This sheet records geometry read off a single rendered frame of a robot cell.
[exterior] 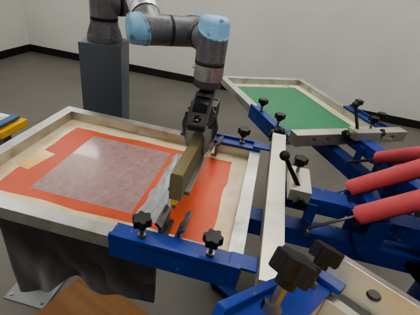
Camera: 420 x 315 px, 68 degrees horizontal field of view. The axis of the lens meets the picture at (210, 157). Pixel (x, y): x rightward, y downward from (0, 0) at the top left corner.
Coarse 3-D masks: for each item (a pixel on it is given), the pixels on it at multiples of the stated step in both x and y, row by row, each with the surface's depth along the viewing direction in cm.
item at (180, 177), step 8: (200, 136) 87; (192, 144) 82; (200, 144) 84; (184, 152) 78; (192, 152) 79; (200, 152) 87; (184, 160) 75; (192, 160) 78; (176, 168) 72; (184, 168) 72; (192, 168) 80; (176, 176) 70; (184, 176) 72; (176, 184) 71; (184, 184) 74; (176, 192) 73; (176, 200) 74
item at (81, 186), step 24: (24, 168) 94; (48, 168) 95; (72, 168) 97; (96, 168) 99; (24, 192) 85; (48, 192) 86; (72, 192) 87; (96, 192) 89; (120, 192) 90; (144, 192) 91; (192, 192) 94; (120, 216) 82; (192, 216) 86; (216, 216) 87; (192, 240) 78
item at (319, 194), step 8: (312, 192) 88; (320, 192) 88; (328, 192) 89; (336, 192) 89; (288, 200) 87; (312, 200) 86; (320, 200) 85; (328, 200) 86; (336, 200) 86; (344, 200) 87; (304, 208) 88; (320, 208) 86; (328, 208) 86; (336, 208) 85; (344, 208) 85; (328, 216) 87; (336, 216) 87; (344, 216) 86
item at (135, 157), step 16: (80, 128) 119; (64, 144) 108; (80, 144) 109; (96, 144) 111; (112, 144) 112; (128, 144) 113; (144, 144) 115; (80, 160) 101; (96, 160) 102; (112, 160) 104; (128, 160) 105; (144, 160) 106; (160, 160) 107; (208, 160) 112; (144, 176) 98; (160, 176) 99; (208, 176) 103; (224, 176) 104
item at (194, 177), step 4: (208, 152) 94; (204, 156) 90; (200, 160) 88; (204, 160) 90; (200, 164) 87; (196, 168) 85; (200, 168) 85; (196, 172) 83; (192, 176) 81; (196, 176) 82; (192, 180) 80; (188, 184) 78; (192, 184) 78; (168, 188) 76; (188, 188) 77; (184, 192) 76; (188, 192) 76
